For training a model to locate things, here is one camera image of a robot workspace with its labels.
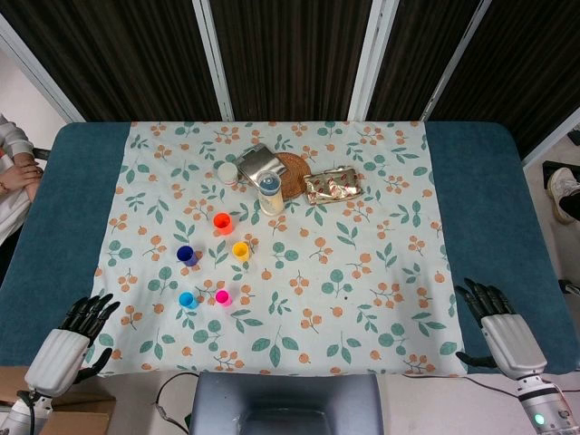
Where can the round woven coaster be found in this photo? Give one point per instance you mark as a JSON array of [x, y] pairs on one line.
[[296, 174]]

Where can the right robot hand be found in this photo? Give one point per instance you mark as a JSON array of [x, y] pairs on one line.
[[514, 344]]

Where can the dark blue plastic cup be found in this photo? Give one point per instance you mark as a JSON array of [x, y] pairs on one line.
[[186, 256]]

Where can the grey robot torso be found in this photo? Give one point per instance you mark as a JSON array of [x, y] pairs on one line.
[[285, 403]]

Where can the cardboard box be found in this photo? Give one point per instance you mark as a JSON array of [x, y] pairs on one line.
[[86, 414]]

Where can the teal table cover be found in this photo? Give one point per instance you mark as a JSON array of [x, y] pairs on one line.
[[480, 217]]

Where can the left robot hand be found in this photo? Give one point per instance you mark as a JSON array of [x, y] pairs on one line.
[[56, 358]]

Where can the small white jar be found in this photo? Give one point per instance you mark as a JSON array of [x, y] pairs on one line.
[[227, 172]]

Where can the black chair armrest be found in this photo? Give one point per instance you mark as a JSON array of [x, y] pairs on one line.
[[41, 153]]

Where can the floral print tablecloth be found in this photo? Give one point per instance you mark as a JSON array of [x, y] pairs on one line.
[[317, 254]]

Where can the yellow plastic cup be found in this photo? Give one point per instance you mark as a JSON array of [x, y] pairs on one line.
[[240, 250]]

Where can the white sneaker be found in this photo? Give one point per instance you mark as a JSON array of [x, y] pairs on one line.
[[558, 186]]

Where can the light blue plastic cup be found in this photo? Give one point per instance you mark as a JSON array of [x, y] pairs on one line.
[[188, 300]]

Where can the orange plastic cup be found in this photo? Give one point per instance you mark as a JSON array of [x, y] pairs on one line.
[[223, 223]]

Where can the person in white clothes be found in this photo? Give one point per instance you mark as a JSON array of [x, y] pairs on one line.
[[11, 213]]

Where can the beige bottle blue cap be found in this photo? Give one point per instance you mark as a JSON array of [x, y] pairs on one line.
[[271, 197]]

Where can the gold foil snack packet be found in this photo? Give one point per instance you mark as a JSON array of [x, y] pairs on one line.
[[333, 186]]

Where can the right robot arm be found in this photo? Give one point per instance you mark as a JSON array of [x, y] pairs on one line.
[[541, 408]]

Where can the dark screen panel white frame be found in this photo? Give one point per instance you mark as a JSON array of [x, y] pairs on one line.
[[421, 59], [516, 72], [118, 59], [290, 59]]

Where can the pink plastic cup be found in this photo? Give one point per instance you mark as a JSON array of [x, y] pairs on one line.
[[223, 297]]

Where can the black trouser leg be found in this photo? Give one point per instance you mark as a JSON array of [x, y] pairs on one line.
[[572, 201]]

